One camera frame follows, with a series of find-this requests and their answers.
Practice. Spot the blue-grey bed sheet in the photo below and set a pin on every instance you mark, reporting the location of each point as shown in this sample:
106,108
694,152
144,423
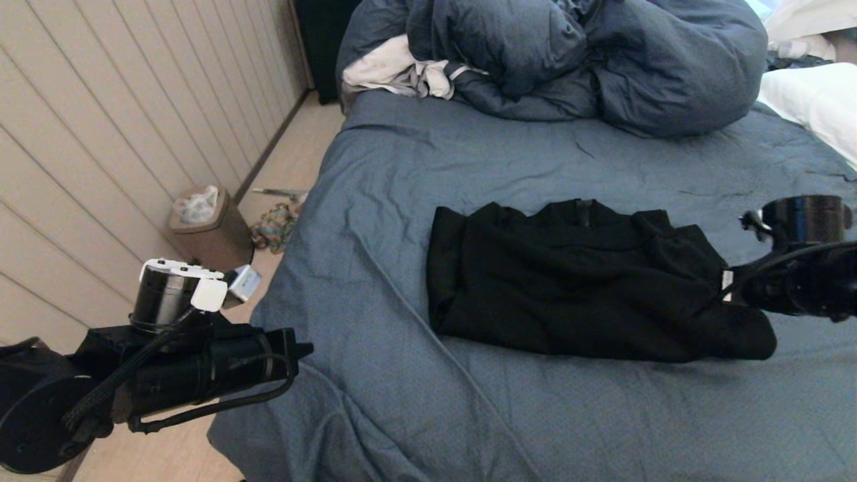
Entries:
469,415

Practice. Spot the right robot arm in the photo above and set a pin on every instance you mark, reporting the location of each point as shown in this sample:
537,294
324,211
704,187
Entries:
807,219

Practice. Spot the white crumpled cloth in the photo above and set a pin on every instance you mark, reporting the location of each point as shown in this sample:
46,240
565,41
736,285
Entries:
392,70

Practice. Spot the black bedside cabinet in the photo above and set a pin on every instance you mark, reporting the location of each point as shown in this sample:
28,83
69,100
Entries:
325,47

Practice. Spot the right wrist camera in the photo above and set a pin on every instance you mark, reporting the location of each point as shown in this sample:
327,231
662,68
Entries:
752,222

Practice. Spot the white bedding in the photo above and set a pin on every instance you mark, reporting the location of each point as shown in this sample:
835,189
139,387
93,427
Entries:
813,20

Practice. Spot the white pillow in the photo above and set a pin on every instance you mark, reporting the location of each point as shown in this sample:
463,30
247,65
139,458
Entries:
817,100

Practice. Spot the clear plastic bin bag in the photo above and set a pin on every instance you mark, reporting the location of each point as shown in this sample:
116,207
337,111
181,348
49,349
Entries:
198,206

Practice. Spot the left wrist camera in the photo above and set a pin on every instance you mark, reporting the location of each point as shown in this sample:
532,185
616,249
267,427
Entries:
245,284

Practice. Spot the black garment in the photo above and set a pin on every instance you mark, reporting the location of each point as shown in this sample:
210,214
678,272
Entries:
576,288

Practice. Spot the thin stick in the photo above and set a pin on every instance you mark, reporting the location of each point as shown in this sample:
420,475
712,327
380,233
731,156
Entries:
278,193

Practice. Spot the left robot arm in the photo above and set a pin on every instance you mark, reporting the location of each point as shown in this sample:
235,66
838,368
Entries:
40,408

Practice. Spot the multicoloured cloth bundle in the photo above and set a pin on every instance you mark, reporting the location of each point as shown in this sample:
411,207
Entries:
274,227

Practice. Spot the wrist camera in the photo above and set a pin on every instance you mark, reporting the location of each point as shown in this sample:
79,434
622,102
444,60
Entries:
245,284
752,222

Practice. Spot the brown waste bin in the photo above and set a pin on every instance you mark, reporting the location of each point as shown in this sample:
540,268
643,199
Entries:
214,241

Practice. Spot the blue-grey duvet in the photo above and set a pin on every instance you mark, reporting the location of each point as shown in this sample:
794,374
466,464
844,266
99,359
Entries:
602,53

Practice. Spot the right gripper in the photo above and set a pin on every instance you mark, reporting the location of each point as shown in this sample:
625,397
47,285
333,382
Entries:
797,289

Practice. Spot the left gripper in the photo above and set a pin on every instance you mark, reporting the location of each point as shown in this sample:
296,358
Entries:
221,365

